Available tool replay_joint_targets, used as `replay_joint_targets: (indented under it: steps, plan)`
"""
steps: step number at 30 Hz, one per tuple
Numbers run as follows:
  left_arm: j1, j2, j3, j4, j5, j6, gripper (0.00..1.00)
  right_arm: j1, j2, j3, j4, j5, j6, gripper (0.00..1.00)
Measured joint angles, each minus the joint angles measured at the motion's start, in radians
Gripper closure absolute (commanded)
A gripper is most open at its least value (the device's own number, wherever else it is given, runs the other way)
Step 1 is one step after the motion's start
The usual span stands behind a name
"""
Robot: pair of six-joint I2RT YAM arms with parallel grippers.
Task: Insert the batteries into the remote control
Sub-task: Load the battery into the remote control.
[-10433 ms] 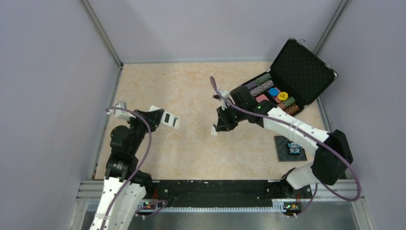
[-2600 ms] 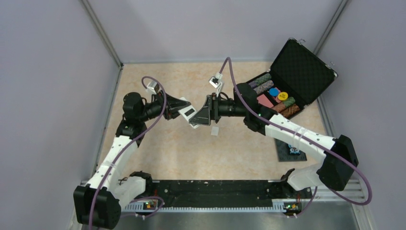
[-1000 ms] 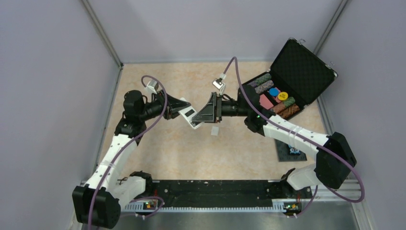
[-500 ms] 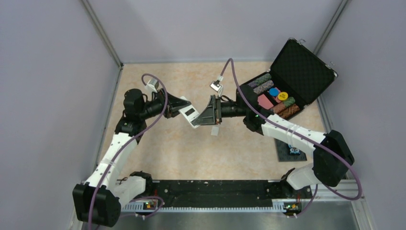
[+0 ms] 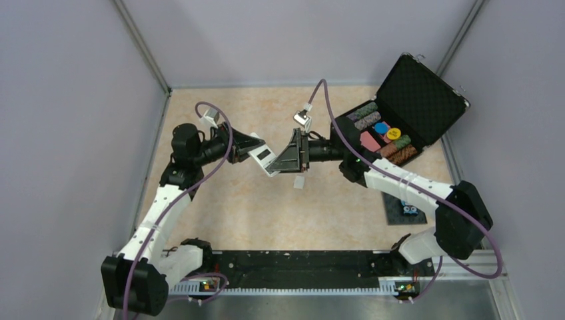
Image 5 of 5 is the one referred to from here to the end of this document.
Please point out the blue owl toy figure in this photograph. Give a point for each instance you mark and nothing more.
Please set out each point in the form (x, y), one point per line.
(408, 209)

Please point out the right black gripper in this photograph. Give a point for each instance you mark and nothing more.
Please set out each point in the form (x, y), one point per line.
(292, 160)

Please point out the aluminium frame rail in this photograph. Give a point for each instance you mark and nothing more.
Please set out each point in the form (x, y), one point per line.
(202, 272)

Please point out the black studded base plate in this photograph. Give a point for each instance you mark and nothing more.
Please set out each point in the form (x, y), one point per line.
(394, 216)

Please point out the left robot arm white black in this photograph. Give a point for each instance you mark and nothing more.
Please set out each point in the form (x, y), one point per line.
(159, 221)

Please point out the white remote control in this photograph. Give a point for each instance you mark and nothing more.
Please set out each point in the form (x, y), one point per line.
(263, 155)

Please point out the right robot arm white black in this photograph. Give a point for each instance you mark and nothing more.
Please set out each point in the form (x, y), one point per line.
(461, 217)

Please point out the blue round chip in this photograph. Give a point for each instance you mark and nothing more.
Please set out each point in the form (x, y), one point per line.
(381, 128)

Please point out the black poker chip case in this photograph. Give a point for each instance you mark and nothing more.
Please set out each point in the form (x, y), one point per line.
(418, 102)

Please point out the pink card deck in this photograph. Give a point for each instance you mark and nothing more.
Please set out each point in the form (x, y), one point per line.
(369, 142)

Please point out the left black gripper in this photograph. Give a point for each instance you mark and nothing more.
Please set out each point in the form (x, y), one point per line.
(242, 144)

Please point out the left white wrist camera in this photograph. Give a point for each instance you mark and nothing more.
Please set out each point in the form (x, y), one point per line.
(210, 118)

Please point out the yellow round chip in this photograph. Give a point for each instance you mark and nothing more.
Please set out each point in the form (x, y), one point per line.
(394, 133)

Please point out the black mounting rail base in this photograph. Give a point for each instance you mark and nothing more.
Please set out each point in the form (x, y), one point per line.
(331, 271)

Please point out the white battery cover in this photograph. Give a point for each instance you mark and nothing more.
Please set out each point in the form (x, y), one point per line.
(299, 182)

